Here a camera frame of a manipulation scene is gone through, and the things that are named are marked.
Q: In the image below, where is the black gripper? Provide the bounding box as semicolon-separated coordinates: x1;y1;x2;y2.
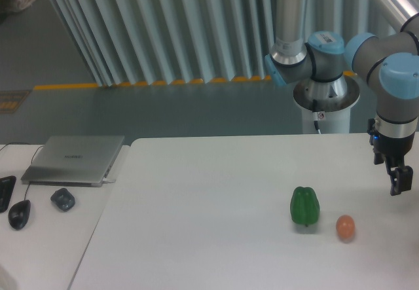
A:
367;118;414;196

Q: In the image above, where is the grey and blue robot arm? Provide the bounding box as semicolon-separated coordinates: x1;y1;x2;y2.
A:
265;0;418;195

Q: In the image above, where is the green bell pepper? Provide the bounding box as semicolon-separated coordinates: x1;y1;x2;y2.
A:
290;187;320;227

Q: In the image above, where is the brown egg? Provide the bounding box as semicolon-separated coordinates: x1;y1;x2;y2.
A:
335;215;355;240

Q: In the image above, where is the white corrugated partition screen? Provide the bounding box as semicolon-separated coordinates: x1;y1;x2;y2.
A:
38;0;407;88

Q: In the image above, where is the silver closed laptop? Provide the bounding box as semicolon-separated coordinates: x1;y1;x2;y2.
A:
21;136;124;187

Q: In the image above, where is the small dark grey case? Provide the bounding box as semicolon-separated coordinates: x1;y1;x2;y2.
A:
50;188;76;212

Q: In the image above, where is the black computer mouse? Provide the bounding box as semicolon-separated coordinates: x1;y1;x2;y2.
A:
8;200;31;230

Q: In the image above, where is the black keyboard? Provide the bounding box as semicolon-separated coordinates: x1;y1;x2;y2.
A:
0;175;16;213

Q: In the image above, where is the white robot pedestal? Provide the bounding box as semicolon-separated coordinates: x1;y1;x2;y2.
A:
293;75;360;134

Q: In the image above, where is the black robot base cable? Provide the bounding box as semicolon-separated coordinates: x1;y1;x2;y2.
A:
311;98;323;135

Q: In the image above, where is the black mouse cable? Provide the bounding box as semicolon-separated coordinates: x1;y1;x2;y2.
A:
0;141;45;202

